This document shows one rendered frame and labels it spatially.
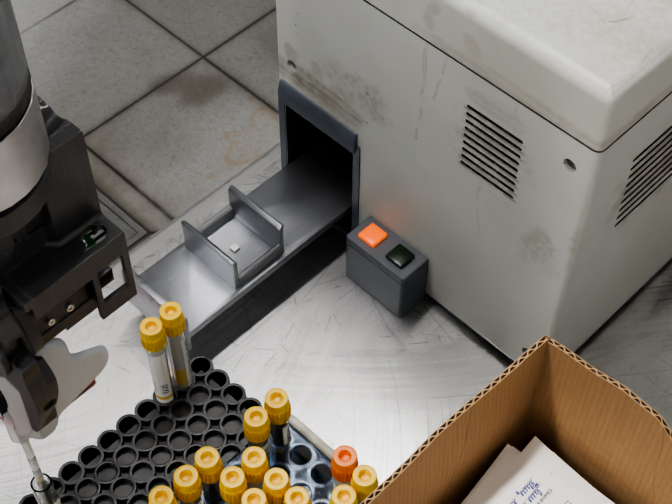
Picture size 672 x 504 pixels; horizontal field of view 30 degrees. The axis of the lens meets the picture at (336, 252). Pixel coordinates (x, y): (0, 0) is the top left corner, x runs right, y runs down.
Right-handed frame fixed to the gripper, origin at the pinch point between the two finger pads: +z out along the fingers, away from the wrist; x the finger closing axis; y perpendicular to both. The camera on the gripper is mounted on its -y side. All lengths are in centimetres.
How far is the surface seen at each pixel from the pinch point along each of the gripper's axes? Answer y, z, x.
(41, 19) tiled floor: 80, 105, 132
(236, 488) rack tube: 7.5, 6.0, -9.2
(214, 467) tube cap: 7.6, 6.1, -7.3
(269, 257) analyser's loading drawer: 24.3, 12.9, 5.6
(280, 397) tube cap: 13.8, 6.2, -6.6
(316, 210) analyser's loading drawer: 30.3, 13.5, 6.6
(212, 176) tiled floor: 76, 105, 78
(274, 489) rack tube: 9.0, 5.9, -11.0
